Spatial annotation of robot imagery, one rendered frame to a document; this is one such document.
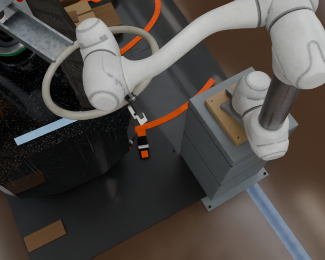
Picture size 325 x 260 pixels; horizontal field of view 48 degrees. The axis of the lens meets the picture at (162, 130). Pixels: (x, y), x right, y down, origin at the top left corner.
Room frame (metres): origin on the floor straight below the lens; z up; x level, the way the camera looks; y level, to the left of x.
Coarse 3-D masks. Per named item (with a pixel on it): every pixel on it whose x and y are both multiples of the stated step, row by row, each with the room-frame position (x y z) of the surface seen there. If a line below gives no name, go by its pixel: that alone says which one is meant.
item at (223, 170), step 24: (240, 72) 1.08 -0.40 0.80; (192, 120) 0.85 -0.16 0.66; (216, 120) 0.79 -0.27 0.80; (192, 144) 0.82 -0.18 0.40; (216, 144) 0.68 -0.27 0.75; (240, 144) 0.67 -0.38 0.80; (192, 168) 0.77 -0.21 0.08; (216, 168) 0.63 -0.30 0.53; (240, 168) 0.63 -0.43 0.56; (264, 168) 0.82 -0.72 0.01; (216, 192) 0.58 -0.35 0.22
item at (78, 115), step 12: (144, 36) 0.92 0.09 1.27; (72, 48) 0.93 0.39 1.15; (156, 48) 0.84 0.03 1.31; (60, 60) 0.87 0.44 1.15; (48, 72) 0.80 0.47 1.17; (48, 84) 0.74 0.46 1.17; (144, 84) 0.67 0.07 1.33; (48, 96) 0.67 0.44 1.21; (48, 108) 0.61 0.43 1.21; (60, 108) 0.60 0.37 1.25
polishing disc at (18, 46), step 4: (0, 40) 1.12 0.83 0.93; (12, 40) 1.13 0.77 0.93; (16, 40) 1.13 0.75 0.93; (0, 44) 1.10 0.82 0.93; (4, 44) 1.10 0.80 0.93; (8, 44) 1.10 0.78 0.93; (12, 44) 1.10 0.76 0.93; (16, 44) 1.10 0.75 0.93; (20, 44) 1.10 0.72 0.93; (0, 48) 1.07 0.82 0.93; (4, 48) 1.08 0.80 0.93; (8, 48) 1.08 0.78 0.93; (12, 48) 1.08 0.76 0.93; (16, 48) 1.08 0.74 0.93; (20, 48) 1.08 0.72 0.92; (0, 52) 1.05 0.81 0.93; (4, 52) 1.05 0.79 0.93; (8, 52) 1.06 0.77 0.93; (12, 52) 1.06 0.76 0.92
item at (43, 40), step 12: (24, 12) 1.10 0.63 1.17; (0, 24) 1.03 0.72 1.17; (12, 24) 1.07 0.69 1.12; (24, 24) 1.07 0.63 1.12; (36, 24) 1.07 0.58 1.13; (12, 36) 0.99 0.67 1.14; (24, 36) 1.01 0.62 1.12; (36, 36) 1.01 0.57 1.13; (48, 36) 1.01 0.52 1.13; (60, 36) 0.98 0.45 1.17; (36, 48) 0.91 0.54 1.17; (48, 48) 0.94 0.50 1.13; (60, 48) 0.95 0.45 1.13; (48, 60) 0.87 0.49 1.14
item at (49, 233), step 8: (56, 224) 0.38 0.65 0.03; (40, 232) 0.32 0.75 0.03; (48, 232) 0.33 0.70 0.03; (56, 232) 0.33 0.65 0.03; (64, 232) 0.33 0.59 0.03; (24, 240) 0.27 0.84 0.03; (32, 240) 0.27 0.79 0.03; (40, 240) 0.27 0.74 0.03; (48, 240) 0.28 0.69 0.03; (32, 248) 0.22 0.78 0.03
